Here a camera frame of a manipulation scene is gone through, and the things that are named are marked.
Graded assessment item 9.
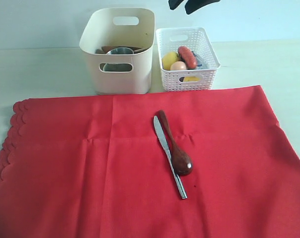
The white perforated plastic basket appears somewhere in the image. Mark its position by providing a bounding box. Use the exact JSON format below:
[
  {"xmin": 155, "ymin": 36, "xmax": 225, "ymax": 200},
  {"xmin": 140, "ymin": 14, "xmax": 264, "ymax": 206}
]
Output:
[{"xmin": 156, "ymin": 27, "xmax": 220, "ymax": 91}]

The brown wooden plate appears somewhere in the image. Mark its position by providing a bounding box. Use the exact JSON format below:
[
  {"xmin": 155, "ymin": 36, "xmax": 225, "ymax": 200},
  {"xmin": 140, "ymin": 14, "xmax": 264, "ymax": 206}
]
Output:
[{"xmin": 95, "ymin": 46, "xmax": 147, "ymax": 54}]

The yellow lemon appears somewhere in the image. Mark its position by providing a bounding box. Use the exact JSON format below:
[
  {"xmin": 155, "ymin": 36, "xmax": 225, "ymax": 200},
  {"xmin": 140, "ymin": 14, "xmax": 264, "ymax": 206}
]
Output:
[{"xmin": 161, "ymin": 52, "xmax": 180, "ymax": 71}]

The stainless steel cup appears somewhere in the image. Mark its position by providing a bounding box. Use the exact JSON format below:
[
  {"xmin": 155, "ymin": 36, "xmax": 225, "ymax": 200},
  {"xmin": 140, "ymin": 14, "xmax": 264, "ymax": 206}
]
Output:
[{"xmin": 106, "ymin": 47, "xmax": 134, "ymax": 55}]

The silver table knife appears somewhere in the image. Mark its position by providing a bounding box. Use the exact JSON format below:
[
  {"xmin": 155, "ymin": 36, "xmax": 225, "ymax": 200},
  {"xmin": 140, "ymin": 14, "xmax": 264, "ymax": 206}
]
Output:
[{"xmin": 153, "ymin": 116, "xmax": 188, "ymax": 199}]

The dark wooden spoon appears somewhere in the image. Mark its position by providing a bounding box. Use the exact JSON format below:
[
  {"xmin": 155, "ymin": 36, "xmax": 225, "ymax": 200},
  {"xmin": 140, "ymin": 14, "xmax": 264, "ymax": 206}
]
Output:
[{"xmin": 158, "ymin": 110, "xmax": 194, "ymax": 176}]

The blue white milk carton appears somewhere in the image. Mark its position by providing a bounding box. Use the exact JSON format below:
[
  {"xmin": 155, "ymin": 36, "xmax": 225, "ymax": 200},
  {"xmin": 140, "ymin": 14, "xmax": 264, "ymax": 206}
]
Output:
[{"xmin": 192, "ymin": 51, "xmax": 208, "ymax": 70}]

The red scalloped tablecloth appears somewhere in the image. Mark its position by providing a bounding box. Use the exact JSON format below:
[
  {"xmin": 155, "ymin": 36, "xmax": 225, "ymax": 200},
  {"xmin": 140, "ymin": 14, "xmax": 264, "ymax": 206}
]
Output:
[{"xmin": 0, "ymin": 86, "xmax": 300, "ymax": 238}]

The brown egg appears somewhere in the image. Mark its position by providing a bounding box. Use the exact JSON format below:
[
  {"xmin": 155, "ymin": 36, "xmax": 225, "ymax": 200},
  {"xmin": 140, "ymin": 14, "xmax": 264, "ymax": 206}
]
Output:
[{"xmin": 170, "ymin": 61, "xmax": 187, "ymax": 71}]

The cream plastic bin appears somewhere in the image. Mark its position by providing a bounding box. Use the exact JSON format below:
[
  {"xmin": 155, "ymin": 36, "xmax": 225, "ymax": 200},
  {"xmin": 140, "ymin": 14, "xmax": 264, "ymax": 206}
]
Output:
[{"xmin": 79, "ymin": 7, "xmax": 155, "ymax": 94}]

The red sausage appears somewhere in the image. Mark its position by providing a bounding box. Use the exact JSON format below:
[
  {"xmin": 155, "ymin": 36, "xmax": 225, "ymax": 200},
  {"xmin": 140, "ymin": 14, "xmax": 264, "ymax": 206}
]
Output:
[{"xmin": 178, "ymin": 46, "xmax": 197, "ymax": 69}]

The white ceramic bowl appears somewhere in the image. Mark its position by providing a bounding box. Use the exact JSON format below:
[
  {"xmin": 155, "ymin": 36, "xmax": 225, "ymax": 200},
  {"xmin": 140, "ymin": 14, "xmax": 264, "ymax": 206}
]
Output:
[{"xmin": 102, "ymin": 63, "xmax": 133, "ymax": 72}]

